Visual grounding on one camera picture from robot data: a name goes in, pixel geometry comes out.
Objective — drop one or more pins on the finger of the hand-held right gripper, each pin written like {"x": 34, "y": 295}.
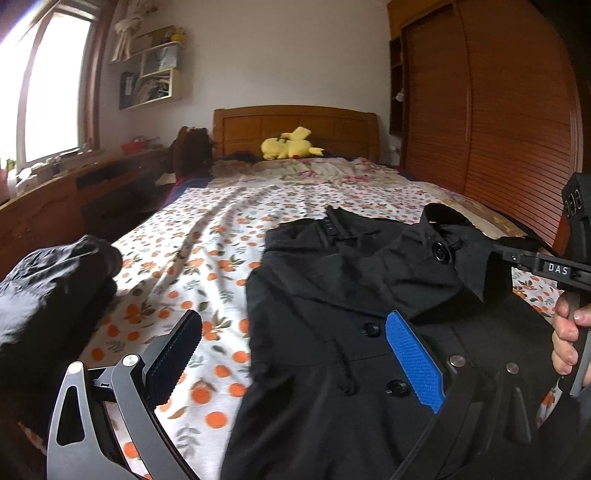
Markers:
{"x": 517, "y": 257}

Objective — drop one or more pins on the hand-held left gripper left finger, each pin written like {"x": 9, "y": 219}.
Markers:
{"x": 173, "y": 360}

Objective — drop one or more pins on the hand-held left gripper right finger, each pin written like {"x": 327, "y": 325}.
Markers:
{"x": 413, "y": 360}

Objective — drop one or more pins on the black coat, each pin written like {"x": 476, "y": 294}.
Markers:
{"x": 323, "y": 300}

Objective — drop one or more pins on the folded dark clothes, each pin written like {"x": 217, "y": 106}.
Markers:
{"x": 51, "y": 286}

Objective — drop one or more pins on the person's right hand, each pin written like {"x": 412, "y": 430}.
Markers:
{"x": 565, "y": 341}

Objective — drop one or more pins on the wooden louvred wardrobe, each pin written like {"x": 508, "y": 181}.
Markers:
{"x": 498, "y": 115}

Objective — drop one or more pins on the orange print bed sheet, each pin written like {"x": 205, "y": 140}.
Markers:
{"x": 207, "y": 240}

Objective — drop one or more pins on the wooden desk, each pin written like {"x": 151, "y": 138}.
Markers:
{"x": 41, "y": 217}

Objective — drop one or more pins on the floral quilt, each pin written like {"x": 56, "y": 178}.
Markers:
{"x": 323, "y": 173}

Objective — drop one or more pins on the dark brown bag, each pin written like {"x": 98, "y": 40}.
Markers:
{"x": 191, "y": 152}

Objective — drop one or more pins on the yellow plush toy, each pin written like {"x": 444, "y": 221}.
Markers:
{"x": 286, "y": 147}

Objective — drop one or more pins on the wooden headboard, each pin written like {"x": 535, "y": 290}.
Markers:
{"x": 249, "y": 124}

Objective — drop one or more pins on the window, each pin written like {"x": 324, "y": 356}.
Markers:
{"x": 51, "y": 87}

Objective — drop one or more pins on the small yellow toy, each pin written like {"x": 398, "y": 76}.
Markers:
{"x": 178, "y": 36}

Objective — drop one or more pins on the white knotted curtain tie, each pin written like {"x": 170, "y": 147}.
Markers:
{"x": 124, "y": 32}

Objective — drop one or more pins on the white wall shelf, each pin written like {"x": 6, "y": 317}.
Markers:
{"x": 159, "y": 83}

